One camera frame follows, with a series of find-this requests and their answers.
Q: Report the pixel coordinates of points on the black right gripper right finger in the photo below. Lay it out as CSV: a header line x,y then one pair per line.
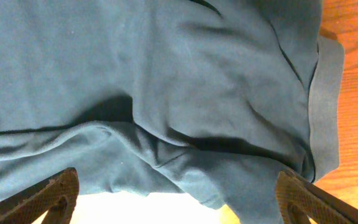
x,y
301,202

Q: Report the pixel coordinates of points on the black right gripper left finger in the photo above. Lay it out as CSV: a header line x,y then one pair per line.
x,y
55,197

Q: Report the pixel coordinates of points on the teal blue t-shirt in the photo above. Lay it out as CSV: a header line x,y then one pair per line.
x,y
210,98

